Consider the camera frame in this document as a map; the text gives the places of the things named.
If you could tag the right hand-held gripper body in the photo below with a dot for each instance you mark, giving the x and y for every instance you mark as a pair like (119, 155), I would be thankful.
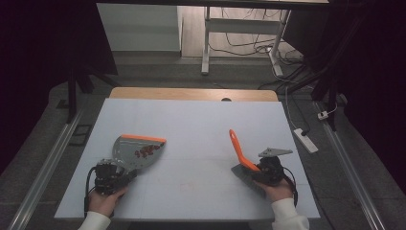
(271, 171)

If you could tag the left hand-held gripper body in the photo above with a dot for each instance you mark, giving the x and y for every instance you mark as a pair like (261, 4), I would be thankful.
(107, 179)

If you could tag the grey dustpan with orange edge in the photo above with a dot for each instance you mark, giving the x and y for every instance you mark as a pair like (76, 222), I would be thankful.
(130, 158)

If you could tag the pile of red beans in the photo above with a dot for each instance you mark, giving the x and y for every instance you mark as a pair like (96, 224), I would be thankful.
(146, 150)

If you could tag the person's right hand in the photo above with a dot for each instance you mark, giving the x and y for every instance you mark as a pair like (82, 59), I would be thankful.
(281, 191)

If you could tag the person's left hand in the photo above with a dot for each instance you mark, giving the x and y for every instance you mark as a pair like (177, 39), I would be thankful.
(103, 202)

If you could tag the white power strip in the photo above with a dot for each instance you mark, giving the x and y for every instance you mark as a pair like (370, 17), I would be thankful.
(305, 140)

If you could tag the small white adapter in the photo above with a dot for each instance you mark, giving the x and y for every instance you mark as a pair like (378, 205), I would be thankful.
(323, 115)

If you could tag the white foam board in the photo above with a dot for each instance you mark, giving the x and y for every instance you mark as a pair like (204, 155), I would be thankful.
(191, 124)

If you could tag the black metal stand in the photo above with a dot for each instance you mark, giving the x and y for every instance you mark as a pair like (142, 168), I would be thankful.
(72, 96)

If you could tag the wooden table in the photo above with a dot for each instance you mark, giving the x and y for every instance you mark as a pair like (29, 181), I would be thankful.
(191, 94)

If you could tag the dark curtain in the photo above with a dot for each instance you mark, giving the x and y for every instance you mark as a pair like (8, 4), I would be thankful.
(32, 64)
(373, 80)

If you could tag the white cabinet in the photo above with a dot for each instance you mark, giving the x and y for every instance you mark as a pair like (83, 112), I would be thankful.
(137, 28)

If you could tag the black floor frame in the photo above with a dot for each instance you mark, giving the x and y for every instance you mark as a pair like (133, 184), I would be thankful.
(81, 134)

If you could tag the aluminium floor rail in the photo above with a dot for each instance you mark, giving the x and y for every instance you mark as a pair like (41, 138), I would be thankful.
(351, 169)
(44, 169)

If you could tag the white desk frame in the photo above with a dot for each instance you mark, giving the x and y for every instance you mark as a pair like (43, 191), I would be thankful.
(242, 26)

